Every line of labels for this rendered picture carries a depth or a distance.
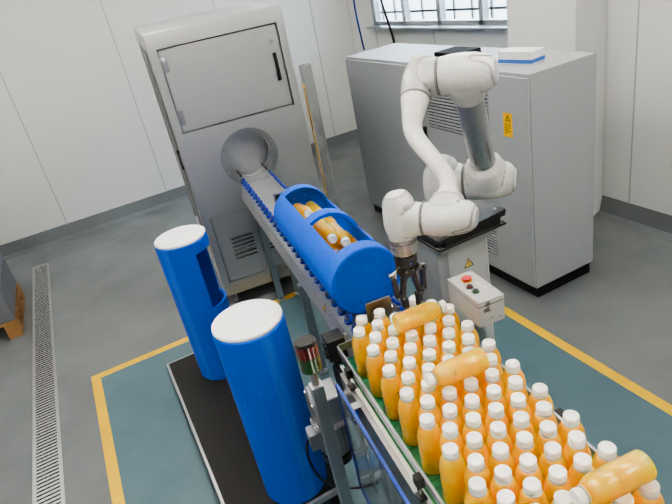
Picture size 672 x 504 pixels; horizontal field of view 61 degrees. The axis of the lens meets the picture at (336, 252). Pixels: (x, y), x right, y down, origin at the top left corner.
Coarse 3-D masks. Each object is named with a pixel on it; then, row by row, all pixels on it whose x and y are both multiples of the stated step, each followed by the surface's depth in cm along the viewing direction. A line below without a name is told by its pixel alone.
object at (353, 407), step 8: (336, 384) 187; (344, 400) 180; (352, 408) 175; (360, 424) 169; (368, 440) 163; (376, 448) 159; (352, 456) 202; (384, 464) 154; (392, 480) 149; (360, 488) 209; (400, 488) 146
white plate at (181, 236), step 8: (168, 232) 312; (176, 232) 310; (184, 232) 307; (192, 232) 305; (200, 232) 303; (160, 240) 304; (168, 240) 302; (176, 240) 300; (184, 240) 297; (192, 240) 295; (160, 248) 295; (168, 248) 293; (176, 248) 293
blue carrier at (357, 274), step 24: (288, 192) 277; (312, 192) 287; (288, 216) 262; (312, 216) 245; (336, 216) 279; (288, 240) 268; (312, 240) 232; (360, 240) 252; (312, 264) 230; (336, 264) 208; (360, 264) 210; (384, 264) 214; (336, 288) 210; (360, 288) 214; (384, 288) 218; (360, 312) 218
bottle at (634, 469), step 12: (624, 456) 119; (636, 456) 118; (648, 456) 118; (600, 468) 118; (612, 468) 117; (624, 468) 117; (636, 468) 116; (648, 468) 117; (588, 480) 116; (600, 480) 115; (612, 480) 115; (624, 480) 115; (636, 480) 116; (648, 480) 117; (588, 492) 115; (600, 492) 114; (612, 492) 114; (624, 492) 115
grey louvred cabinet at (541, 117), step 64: (384, 64) 429; (576, 64) 317; (384, 128) 465; (448, 128) 386; (512, 128) 329; (576, 128) 334; (384, 192) 507; (512, 192) 350; (576, 192) 352; (512, 256) 373; (576, 256) 373
